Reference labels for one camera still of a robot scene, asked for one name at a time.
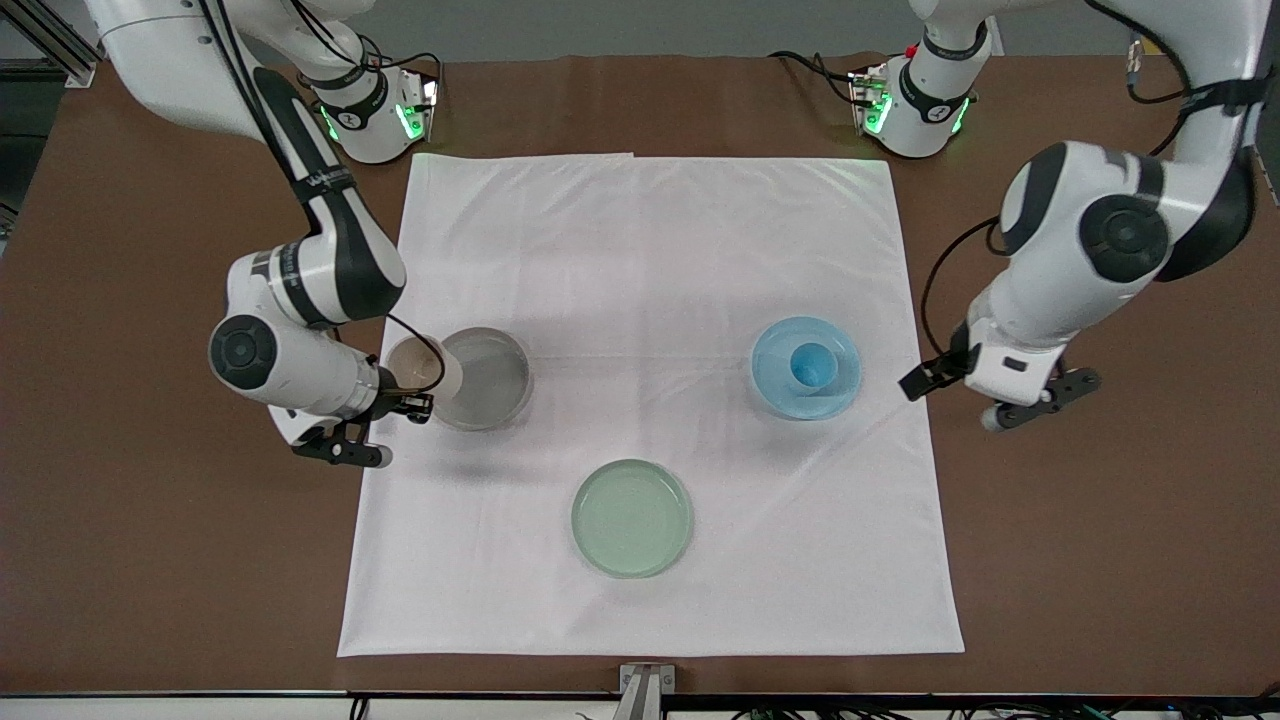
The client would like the aluminium table bracket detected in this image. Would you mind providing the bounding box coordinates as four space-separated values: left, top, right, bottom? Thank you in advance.
618 662 677 720

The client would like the green plate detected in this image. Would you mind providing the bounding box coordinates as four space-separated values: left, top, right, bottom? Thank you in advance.
570 458 695 580

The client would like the blue cup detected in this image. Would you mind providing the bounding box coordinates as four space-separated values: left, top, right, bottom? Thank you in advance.
789 342 840 391

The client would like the gray plate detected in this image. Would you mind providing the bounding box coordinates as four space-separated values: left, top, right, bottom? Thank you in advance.
430 326 535 433

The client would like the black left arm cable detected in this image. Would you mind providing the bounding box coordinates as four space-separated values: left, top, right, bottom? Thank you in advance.
920 215 1004 363

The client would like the aluminium extrusion frame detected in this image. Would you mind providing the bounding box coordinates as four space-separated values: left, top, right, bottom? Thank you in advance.
0 0 101 87

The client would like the white mug with black handle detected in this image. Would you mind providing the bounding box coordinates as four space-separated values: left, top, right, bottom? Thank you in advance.
384 334 466 399

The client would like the black base cable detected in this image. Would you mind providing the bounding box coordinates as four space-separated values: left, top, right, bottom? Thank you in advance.
355 40 447 101
768 48 863 106

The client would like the white cloth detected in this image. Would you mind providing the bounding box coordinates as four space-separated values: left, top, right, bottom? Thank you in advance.
337 152 966 659

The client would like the silver base connector box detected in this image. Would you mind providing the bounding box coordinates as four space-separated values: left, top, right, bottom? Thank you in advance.
398 68 442 143
848 65 893 138

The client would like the blue plate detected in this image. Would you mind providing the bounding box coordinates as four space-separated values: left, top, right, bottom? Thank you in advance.
750 316 863 422

